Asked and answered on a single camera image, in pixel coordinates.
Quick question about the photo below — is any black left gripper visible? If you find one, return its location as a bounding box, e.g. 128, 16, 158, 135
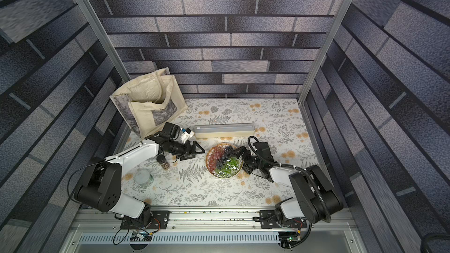
169, 140, 206, 159

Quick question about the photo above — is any cream plastic wrap dispenser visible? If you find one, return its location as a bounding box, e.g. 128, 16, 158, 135
192, 123, 255, 139

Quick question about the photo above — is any clear plastic wrap sheet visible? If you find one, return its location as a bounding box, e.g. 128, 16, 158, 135
204, 142, 246, 180

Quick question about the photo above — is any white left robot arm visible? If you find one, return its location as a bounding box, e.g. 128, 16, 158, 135
67, 123, 205, 230

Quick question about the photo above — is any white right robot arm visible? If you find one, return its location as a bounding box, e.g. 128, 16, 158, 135
226, 141, 344, 227

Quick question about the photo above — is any dark spice jar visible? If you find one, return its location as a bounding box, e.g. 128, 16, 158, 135
157, 154, 170, 170

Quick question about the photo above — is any green grape bunch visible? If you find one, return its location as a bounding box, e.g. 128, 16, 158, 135
214, 157, 243, 179

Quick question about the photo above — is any red grape bunch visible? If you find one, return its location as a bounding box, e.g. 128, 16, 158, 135
206, 145, 224, 173

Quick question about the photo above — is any black grape bunch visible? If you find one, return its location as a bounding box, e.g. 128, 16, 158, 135
216, 145, 235, 169

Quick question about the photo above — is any green lidded tin can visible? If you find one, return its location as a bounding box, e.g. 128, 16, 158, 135
134, 169, 154, 188

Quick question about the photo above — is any cream canvas tote bag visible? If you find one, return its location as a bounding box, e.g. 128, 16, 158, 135
110, 68, 188, 139

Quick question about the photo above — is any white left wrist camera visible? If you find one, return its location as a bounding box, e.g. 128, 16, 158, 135
179, 128, 195, 144

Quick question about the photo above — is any black corrugated cable conduit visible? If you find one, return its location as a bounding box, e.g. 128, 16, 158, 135
247, 135, 333, 248

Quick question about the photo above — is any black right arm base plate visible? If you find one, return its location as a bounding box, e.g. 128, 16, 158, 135
257, 210, 308, 230

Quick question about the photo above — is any aluminium mounting rail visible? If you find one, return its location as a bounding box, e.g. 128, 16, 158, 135
71, 206, 357, 233

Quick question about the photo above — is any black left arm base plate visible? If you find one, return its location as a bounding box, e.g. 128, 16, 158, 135
120, 211, 171, 230

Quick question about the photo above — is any perforated white cable tray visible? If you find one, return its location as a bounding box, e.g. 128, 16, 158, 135
79, 232, 280, 245

